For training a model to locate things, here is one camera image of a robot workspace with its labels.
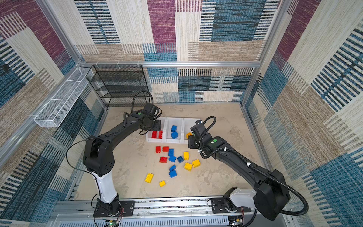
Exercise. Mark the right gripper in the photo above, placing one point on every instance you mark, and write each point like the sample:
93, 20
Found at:
191, 144

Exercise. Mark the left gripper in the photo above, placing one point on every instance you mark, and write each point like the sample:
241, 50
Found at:
158, 126

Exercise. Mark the yellow hollow brick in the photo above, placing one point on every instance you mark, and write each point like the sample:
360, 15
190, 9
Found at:
188, 135

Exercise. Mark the blue large square brick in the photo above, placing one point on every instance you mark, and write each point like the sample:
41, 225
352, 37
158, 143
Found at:
174, 135

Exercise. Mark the blue tall brick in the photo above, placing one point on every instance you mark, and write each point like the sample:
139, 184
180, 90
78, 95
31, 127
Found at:
173, 128

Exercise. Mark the blue long studded brick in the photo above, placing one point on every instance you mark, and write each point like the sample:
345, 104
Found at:
171, 152

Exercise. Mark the red square brick studs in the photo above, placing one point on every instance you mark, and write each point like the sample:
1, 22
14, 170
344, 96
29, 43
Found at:
163, 160

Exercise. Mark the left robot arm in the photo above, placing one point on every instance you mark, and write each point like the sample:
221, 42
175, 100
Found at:
98, 155

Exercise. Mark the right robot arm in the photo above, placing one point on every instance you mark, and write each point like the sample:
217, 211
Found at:
272, 192

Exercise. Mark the left white bin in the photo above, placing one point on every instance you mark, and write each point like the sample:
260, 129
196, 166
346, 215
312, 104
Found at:
163, 128

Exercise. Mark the yellow tall brick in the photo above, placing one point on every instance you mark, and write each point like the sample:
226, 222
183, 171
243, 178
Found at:
186, 155

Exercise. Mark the yellow brick right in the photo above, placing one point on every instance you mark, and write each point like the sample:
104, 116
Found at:
196, 163

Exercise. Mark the dark blue hollow brick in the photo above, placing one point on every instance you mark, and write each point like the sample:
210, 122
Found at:
180, 159

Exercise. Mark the yellow studded brick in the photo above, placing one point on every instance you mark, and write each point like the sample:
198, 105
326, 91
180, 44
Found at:
188, 166

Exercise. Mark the middle white bin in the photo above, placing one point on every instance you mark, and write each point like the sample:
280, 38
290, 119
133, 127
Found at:
179, 123

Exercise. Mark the red brick top right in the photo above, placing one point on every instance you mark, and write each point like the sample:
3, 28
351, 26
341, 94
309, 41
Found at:
165, 148

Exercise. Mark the blue brick centre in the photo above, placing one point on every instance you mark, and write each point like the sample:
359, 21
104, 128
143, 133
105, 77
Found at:
172, 159

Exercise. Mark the blue brick lower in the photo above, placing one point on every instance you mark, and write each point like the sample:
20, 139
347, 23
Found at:
172, 168

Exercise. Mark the blue brick bottom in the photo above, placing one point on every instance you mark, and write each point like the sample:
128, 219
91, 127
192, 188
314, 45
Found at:
172, 174

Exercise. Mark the yellow long brick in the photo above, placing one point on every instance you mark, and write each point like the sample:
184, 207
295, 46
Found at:
149, 177

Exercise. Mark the small yellow brick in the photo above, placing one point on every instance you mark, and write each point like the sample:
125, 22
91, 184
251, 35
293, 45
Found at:
162, 183

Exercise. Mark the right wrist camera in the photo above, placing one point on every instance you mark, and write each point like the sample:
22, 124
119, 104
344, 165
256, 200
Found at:
198, 130

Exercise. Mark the black wire shelf rack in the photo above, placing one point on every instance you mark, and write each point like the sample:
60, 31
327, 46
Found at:
116, 85

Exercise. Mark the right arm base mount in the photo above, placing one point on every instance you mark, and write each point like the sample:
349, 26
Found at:
223, 205

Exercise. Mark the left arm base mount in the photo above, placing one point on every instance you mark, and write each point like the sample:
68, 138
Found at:
114, 209

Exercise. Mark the white wire mesh basket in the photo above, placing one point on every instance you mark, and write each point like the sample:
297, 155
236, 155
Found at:
58, 107

